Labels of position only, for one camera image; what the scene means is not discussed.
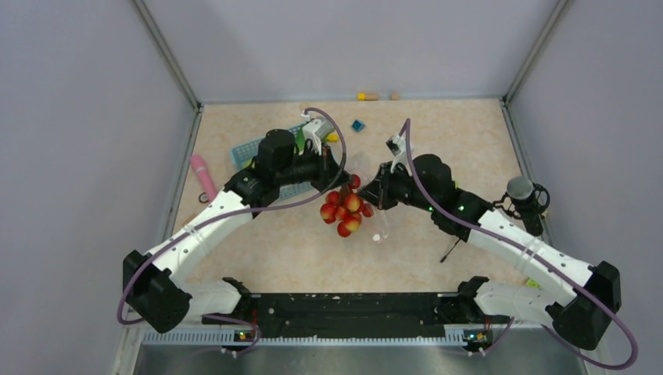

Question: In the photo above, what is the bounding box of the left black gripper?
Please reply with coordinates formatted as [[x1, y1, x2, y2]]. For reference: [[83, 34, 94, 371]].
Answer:
[[276, 141, 353, 191]]

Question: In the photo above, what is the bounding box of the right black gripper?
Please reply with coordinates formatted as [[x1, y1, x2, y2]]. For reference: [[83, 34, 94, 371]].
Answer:
[[357, 160, 437, 213]]

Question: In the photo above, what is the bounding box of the clear pink-dotted zip bag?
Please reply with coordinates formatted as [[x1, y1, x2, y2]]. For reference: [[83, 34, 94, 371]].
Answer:
[[345, 152, 390, 245]]

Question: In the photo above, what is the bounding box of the red cherry bunch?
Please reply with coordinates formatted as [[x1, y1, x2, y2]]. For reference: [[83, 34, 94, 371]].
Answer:
[[319, 174, 375, 238]]

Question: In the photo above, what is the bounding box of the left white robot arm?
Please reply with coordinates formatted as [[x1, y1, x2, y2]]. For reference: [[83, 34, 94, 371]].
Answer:
[[117, 122, 350, 334]]

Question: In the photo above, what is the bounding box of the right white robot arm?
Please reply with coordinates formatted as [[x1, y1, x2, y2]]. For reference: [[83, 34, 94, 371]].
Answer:
[[359, 154, 622, 350]]

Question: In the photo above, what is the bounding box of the green leafy vegetable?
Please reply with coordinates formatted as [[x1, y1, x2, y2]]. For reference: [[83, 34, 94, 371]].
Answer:
[[295, 126, 306, 153]]

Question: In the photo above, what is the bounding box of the blue square block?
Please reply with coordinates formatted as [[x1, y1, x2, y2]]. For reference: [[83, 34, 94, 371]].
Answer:
[[351, 120, 366, 132]]

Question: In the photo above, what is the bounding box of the light blue plastic basket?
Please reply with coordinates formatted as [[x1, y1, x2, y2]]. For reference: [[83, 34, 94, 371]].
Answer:
[[230, 123, 313, 202]]

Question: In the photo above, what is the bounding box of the pink cylindrical bottle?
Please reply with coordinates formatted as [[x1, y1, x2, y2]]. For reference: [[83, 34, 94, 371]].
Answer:
[[190, 154, 218, 202]]

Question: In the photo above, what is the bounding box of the black microphone on stand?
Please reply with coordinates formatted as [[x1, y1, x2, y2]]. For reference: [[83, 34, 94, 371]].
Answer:
[[432, 177, 550, 243]]

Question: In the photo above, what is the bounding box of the small green block front right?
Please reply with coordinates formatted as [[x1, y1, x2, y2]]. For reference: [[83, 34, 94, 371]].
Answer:
[[525, 279, 541, 289]]

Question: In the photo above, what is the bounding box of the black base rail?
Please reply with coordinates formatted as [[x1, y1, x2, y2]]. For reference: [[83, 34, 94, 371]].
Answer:
[[201, 292, 495, 352]]

